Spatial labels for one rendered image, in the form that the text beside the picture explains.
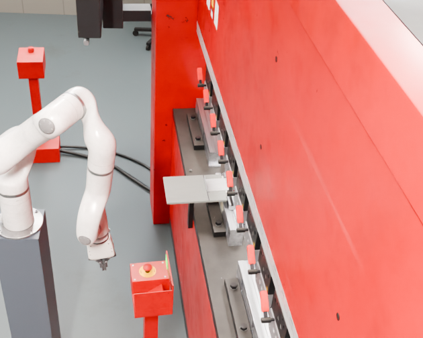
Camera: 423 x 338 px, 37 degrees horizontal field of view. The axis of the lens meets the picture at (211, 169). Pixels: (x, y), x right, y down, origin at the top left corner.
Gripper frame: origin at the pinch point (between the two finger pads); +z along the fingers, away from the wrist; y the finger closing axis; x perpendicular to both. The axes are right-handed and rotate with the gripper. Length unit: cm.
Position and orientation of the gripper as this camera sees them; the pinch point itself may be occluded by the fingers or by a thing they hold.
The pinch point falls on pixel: (103, 264)
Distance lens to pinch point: 256.5
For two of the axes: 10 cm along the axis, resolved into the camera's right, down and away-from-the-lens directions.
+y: -9.8, 1.3, -1.3
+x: 1.9, 6.1, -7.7
